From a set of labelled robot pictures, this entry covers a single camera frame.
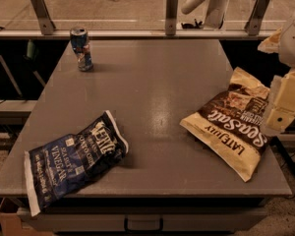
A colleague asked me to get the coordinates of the crushed blue soda can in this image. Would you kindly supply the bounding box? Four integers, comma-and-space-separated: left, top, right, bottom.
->
70, 27, 93, 72

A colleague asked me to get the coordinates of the cardboard box under table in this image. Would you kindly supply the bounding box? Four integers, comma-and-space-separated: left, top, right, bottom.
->
0, 199, 54, 236

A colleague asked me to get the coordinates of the white horizontal rail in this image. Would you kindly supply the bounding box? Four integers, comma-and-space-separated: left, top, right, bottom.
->
0, 29, 274, 39

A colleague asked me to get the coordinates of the left metal rail bracket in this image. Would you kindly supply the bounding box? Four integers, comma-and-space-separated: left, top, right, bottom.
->
30, 0, 55, 35

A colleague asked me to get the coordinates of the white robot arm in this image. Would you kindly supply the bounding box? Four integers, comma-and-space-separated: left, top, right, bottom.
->
258, 12, 295, 136

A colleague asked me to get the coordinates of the metal rail bracket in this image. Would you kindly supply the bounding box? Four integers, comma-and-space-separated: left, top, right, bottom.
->
30, 0, 55, 35
244, 0, 270, 35
165, 0, 178, 35

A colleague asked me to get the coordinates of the brown Late July chip bag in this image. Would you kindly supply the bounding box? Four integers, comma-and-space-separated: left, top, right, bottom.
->
180, 68, 269, 182

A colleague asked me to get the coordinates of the grey table drawer with handle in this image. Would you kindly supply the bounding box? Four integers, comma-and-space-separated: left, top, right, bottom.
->
17, 207, 266, 233

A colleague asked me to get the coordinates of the middle metal rail bracket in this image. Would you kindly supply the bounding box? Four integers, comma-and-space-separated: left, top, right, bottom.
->
165, 0, 178, 35

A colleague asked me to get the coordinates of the right metal rail bracket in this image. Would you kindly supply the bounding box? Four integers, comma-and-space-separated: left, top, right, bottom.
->
244, 0, 270, 35

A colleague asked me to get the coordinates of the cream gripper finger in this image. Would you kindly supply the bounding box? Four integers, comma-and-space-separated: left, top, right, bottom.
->
258, 28, 282, 54
263, 108, 295, 135

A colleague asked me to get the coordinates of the blue Kettle chip bag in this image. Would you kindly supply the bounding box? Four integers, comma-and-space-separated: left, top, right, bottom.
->
25, 111, 129, 216

